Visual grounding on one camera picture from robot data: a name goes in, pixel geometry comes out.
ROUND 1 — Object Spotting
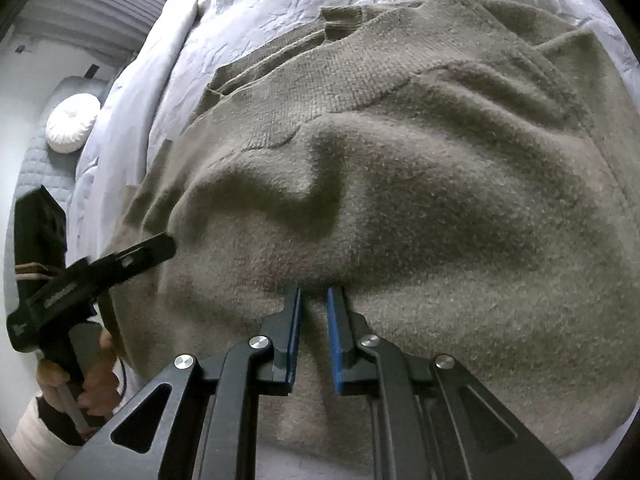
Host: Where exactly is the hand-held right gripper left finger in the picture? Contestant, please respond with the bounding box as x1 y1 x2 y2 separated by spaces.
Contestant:
55 287 305 480

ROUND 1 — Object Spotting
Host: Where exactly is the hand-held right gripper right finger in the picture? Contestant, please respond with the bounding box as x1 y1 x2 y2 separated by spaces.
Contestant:
326 286 573 480

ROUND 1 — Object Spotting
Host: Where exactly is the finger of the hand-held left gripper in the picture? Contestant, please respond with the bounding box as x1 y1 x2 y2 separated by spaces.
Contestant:
107 232 177 281

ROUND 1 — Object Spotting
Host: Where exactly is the taupe knit sweater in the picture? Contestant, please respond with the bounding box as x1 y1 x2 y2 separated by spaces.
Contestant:
107 0 640 461

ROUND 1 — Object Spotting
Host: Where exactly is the person's left hand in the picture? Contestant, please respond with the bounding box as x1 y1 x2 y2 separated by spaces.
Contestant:
37 332 122 417

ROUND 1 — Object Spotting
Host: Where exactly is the grey quilted bench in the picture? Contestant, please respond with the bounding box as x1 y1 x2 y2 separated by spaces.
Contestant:
2 76 111 281

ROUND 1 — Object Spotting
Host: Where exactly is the white round pleated cushion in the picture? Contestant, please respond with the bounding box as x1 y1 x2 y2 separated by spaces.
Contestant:
46 94 102 153

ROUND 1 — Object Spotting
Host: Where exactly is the grey pleated curtain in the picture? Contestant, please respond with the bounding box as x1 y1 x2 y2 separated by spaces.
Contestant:
27 0 168 56

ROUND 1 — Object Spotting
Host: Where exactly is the light grey textured bedspread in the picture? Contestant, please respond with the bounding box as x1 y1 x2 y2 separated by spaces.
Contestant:
65 0 640 480

